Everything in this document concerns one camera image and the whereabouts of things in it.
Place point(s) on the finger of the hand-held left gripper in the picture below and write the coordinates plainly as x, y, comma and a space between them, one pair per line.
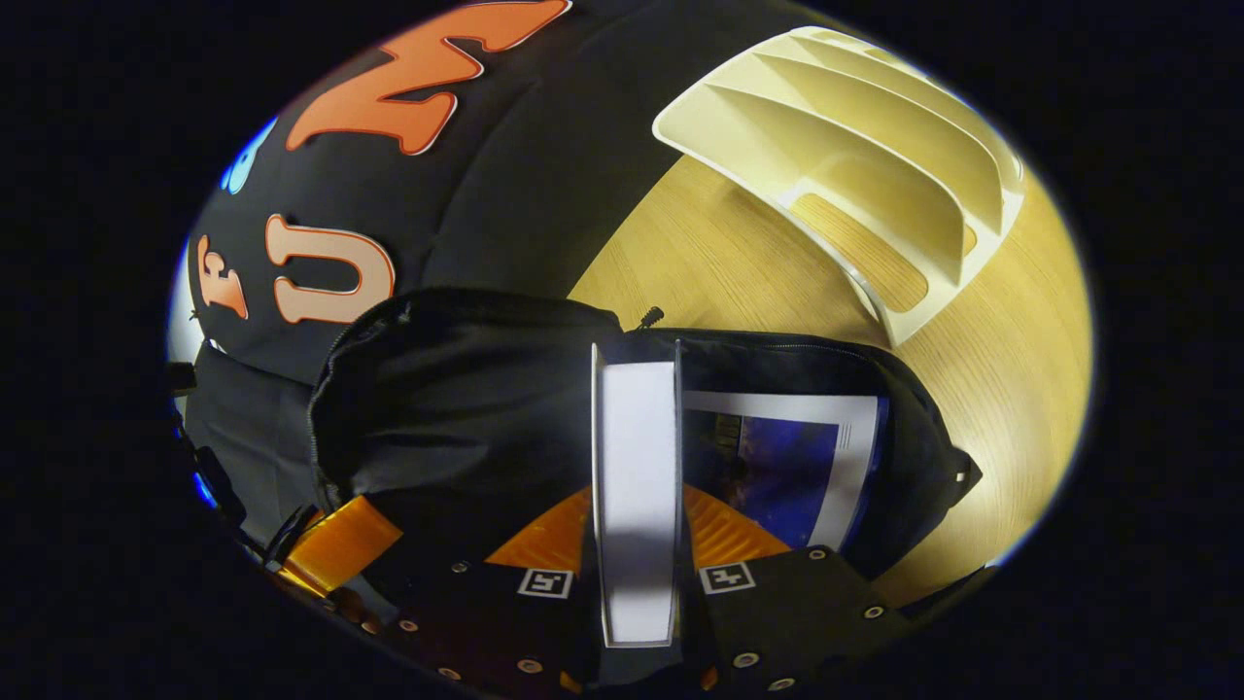
340, 544

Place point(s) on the black schoolbag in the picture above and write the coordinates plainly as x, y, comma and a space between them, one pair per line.
466, 408

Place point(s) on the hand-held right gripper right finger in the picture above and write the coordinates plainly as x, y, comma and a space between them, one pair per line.
777, 612

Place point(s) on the white plastic bookshelf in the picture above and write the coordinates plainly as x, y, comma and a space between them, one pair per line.
855, 146

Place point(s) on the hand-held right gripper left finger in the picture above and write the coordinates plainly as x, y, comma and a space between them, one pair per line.
505, 622

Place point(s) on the white-bordered blue picture book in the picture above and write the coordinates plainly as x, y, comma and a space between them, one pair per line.
787, 467

